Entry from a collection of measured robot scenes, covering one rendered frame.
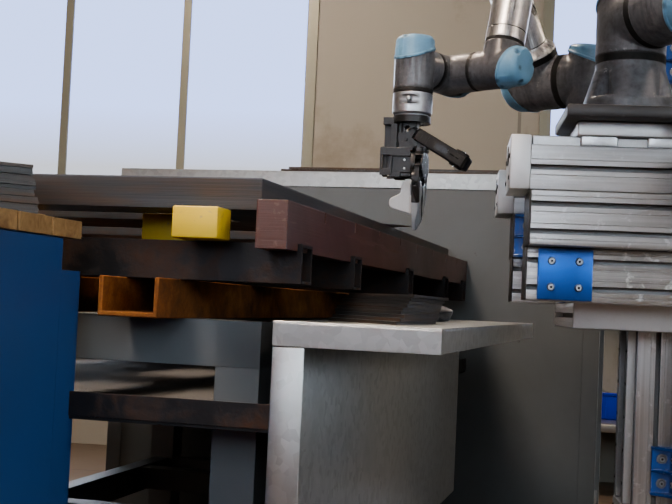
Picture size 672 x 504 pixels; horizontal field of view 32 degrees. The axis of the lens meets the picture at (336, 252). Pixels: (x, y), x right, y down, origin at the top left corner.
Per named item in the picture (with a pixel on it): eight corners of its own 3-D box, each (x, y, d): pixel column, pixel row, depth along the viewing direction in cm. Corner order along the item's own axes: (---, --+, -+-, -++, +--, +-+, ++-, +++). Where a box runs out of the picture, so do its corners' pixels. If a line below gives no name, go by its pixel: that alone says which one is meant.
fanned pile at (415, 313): (303, 320, 147) (304, 288, 147) (370, 319, 185) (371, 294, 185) (399, 325, 144) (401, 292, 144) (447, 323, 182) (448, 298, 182)
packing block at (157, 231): (140, 241, 160) (142, 212, 160) (155, 244, 165) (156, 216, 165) (182, 243, 158) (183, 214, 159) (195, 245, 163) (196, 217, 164)
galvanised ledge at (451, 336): (271, 345, 137) (273, 320, 138) (442, 332, 263) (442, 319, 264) (441, 355, 133) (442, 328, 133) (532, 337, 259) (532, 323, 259)
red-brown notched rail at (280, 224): (254, 248, 143) (257, 199, 143) (450, 284, 300) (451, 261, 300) (286, 249, 142) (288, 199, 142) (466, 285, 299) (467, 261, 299)
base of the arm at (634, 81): (666, 124, 203) (668, 68, 204) (683, 110, 188) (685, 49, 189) (577, 122, 205) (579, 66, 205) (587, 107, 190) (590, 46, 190)
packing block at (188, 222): (170, 237, 144) (172, 205, 144) (185, 239, 149) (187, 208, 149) (216, 238, 142) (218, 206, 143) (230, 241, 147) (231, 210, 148)
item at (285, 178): (121, 182, 323) (121, 168, 324) (198, 203, 382) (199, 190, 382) (604, 192, 292) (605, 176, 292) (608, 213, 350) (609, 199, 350)
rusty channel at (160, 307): (96, 315, 145) (98, 274, 145) (376, 316, 306) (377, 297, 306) (157, 318, 143) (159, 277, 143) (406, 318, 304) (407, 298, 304)
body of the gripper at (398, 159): (386, 182, 226) (389, 120, 226) (431, 183, 224) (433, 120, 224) (378, 178, 218) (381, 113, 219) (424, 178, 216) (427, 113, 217)
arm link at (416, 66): (446, 38, 223) (419, 29, 216) (444, 96, 222) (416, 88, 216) (413, 43, 228) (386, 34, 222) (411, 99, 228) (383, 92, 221)
